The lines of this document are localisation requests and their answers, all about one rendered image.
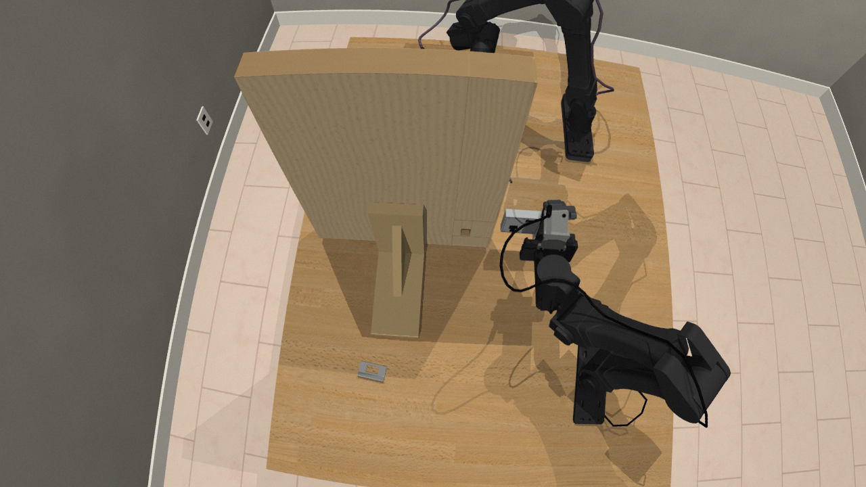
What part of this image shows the tan wooden door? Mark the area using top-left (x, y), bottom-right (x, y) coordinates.
top-left (234, 48), bottom-right (538, 339)

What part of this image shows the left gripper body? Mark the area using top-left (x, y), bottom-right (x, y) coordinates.
top-left (520, 210), bottom-right (578, 280)

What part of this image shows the grey metal bracket with rectangular hole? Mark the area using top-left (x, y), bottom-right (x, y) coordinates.
top-left (357, 361), bottom-right (387, 381)

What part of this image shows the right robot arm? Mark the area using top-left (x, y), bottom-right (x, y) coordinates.
top-left (447, 0), bottom-right (597, 158)

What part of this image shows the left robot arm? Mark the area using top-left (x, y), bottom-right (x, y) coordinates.
top-left (535, 254), bottom-right (731, 424)

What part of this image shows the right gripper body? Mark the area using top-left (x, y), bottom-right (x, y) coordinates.
top-left (470, 39), bottom-right (496, 53)

